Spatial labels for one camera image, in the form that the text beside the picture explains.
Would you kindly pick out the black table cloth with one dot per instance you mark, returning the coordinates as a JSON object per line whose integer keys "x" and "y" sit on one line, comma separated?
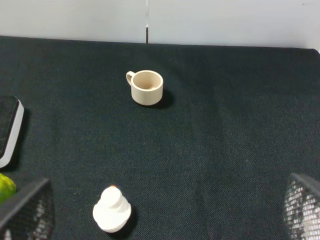
{"x": 209, "y": 161}

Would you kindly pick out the green lime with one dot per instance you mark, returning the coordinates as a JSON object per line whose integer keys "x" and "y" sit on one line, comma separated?
{"x": 7, "y": 188}

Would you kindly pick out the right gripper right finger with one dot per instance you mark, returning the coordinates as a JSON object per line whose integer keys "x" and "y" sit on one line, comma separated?
{"x": 301, "y": 211}

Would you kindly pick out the white toy duck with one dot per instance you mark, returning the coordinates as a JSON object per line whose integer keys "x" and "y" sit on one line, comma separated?
{"x": 112, "y": 211}

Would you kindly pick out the black and white eraser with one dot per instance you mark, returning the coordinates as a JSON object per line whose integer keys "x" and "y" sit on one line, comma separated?
{"x": 11, "y": 117}

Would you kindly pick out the beige ceramic cup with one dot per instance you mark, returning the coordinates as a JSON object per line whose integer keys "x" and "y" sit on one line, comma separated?
{"x": 146, "y": 86}

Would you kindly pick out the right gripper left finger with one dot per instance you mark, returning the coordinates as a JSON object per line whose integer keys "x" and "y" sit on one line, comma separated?
{"x": 30, "y": 213}

